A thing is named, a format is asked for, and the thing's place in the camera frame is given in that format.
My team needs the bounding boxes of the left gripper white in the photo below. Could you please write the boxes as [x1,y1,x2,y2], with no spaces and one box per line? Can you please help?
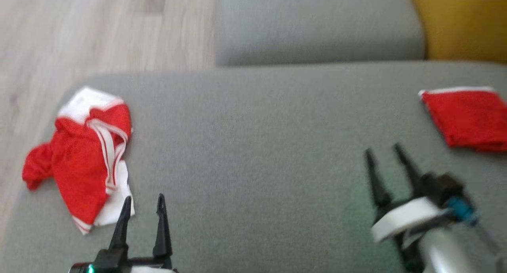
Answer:
[69,194,179,273]

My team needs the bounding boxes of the large grey sofa seat cushion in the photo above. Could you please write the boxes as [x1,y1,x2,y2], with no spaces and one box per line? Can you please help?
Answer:
[0,61,507,273]

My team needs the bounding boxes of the yellow sofa backrest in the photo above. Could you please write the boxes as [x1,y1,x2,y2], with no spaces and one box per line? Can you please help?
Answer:
[408,0,507,64]

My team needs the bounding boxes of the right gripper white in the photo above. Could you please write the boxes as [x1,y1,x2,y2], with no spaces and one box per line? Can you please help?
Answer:
[364,143,480,242]

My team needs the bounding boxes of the red and white shorts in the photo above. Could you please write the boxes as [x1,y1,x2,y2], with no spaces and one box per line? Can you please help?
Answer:
[22,86,136,236]

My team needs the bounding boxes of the red Bulls basketball jersey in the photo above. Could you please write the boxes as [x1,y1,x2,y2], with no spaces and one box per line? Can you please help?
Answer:
[419,86,507,153]

